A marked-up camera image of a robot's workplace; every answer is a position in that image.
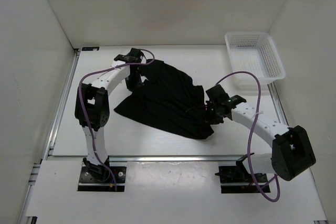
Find small dark label sticker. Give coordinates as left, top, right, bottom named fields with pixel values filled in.
left=81, top=47, right=100, bottom=51

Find white perforated plastic basket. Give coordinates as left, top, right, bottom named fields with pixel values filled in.
left=225, top=31, right=286, bottom=85

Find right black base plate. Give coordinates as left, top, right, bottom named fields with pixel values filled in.
left=215, top=166, right=259, bottom=194

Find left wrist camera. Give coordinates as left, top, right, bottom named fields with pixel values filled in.
left=114, top=48, right=144, bottom=63

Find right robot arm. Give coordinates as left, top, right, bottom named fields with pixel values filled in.
left=206, top=95, right=316, bottom=182

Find black shorts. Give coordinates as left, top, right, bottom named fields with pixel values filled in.
left=114, top=60, right=214, bottom=140

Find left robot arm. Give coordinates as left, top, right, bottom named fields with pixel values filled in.
left=75, top=55, right=145, bottom=184

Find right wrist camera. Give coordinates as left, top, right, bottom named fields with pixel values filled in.
left=206, top=84, right=246, bottom=106

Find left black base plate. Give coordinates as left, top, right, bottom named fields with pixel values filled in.
left=77, top=165, right=127, bottom=193

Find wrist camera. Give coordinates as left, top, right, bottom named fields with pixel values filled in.
left=206, top=84, right=246, bottom=106
left=114, top=48, right=144, bottom=63

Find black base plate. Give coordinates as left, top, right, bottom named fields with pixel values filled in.
left=77, top=165, right=127, bottom=193
left=215, top=166, right=259, bottom=194

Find aluminium left rail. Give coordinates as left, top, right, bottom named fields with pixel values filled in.
left=44, top=49, right=80, bottom=159

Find aluminium rail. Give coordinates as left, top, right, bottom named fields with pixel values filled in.
left=52, top=155, right=247, bottom=163
left=44, top=49, right=80, bottom=159

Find aluminium front rail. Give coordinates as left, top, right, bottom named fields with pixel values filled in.
left=52, top=155, right=247, bottom=163

